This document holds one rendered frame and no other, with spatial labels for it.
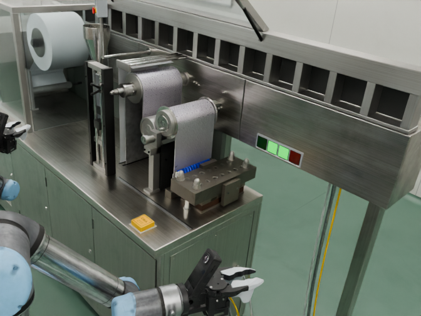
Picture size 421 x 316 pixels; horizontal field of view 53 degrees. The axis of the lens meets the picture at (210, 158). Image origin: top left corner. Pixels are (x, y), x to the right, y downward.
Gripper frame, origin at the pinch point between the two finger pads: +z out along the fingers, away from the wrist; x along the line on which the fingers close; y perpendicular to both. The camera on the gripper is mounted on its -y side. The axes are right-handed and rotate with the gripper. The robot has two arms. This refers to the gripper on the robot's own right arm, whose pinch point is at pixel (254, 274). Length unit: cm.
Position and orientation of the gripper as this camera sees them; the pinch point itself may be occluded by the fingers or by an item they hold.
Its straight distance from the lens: 110.4
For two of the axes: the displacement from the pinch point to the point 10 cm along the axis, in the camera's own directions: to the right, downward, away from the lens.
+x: 3.8, 3.2, -8.7
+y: -0.3, 9.4, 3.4
